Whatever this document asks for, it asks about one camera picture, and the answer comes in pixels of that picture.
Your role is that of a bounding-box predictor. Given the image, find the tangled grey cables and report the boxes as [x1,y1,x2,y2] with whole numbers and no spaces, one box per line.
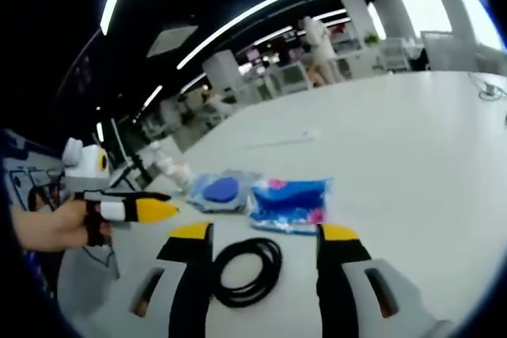
[470,75,507,102]

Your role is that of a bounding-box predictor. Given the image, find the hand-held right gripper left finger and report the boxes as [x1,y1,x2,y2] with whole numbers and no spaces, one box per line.
[128,222,215,338]

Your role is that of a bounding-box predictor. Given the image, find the white tabletop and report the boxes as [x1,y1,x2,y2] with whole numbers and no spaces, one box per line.
[55,70,507,338]

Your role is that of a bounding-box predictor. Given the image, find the blue tissue packet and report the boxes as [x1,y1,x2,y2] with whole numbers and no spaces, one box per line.
[248,177,334,237]

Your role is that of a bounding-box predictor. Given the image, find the wet wipes pack blue lid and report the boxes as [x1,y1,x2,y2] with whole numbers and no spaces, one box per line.
[185,170,259,217]

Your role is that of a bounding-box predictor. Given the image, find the black cable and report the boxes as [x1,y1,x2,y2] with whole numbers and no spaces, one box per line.
[211,237,284,310]

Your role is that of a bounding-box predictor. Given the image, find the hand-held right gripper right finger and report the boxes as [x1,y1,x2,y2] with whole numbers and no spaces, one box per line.
[315,223,402,338]

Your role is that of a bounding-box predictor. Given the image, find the clear plastic water bottle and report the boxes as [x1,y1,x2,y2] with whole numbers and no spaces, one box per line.
[148,141,176,181]

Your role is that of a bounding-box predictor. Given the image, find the black mesh chair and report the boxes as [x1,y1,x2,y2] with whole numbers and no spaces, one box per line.
[109,154,154,193]

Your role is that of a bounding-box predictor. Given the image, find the person's left hand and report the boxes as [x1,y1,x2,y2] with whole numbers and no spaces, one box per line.
[50,199,115,253]

